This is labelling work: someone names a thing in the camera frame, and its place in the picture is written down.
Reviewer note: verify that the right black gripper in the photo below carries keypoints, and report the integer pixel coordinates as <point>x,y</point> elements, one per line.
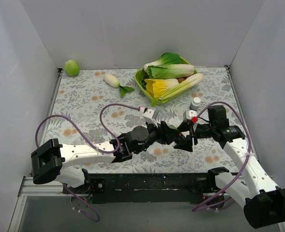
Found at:
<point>193,133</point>

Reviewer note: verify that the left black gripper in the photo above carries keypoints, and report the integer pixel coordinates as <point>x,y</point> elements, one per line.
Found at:
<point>161,133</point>

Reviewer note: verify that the green pill bottle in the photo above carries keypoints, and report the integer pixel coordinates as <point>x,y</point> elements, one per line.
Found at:
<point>172,127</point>

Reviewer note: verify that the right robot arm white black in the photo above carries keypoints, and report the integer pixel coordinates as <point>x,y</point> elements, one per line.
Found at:
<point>261,198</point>

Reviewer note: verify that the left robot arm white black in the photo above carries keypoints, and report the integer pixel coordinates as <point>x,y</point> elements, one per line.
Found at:
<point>53,161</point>

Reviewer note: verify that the white pill bottle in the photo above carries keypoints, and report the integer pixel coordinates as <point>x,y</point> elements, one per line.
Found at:
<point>195,103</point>

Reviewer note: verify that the yellow napa cabbage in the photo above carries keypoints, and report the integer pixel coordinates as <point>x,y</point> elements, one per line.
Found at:
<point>158,87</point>

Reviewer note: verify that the green plastic basket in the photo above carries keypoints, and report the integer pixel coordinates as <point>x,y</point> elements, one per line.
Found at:
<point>141,75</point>

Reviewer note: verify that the green celery stalk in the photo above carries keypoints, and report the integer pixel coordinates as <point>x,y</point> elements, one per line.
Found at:
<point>181,88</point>

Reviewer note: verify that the green bok choy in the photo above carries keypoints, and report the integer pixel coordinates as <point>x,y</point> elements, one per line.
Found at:
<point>168,66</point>

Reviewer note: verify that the white radish with leaves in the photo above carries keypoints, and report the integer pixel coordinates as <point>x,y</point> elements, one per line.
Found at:
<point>114,82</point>

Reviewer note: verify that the green round cabbage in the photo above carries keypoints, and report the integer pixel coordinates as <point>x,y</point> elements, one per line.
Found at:
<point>71,68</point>

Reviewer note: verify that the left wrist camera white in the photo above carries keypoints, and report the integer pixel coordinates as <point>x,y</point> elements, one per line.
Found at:
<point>150,116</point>

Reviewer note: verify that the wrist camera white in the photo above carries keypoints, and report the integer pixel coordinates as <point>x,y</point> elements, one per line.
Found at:
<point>190,117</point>
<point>150,116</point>

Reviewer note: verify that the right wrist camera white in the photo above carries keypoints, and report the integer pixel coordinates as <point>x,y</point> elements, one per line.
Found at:
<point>190,117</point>

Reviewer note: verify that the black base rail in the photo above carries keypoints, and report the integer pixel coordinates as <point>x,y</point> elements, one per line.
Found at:
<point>144,188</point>

